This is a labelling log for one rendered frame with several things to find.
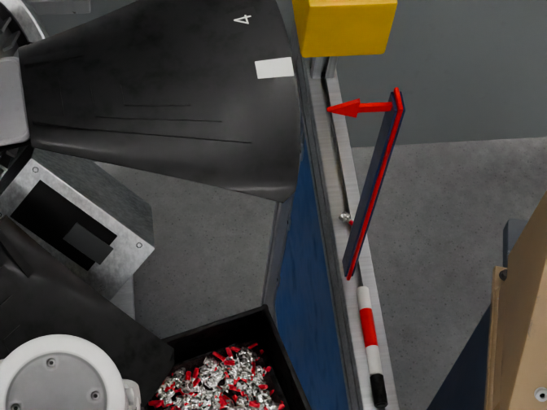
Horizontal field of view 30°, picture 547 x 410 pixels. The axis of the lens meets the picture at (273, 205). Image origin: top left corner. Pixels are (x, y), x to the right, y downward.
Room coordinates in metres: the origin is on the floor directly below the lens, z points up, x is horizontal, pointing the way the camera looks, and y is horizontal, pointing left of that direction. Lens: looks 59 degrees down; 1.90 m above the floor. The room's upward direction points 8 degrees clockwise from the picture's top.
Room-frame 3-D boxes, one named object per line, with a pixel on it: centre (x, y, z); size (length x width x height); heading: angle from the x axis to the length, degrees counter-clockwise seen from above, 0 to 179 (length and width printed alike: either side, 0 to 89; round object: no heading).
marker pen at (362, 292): (0.47, -0.13, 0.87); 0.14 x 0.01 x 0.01; 13
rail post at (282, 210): (0.88, -0.03, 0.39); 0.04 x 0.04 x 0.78; 14
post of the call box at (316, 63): (0.85, -0.04, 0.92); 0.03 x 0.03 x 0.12; 14
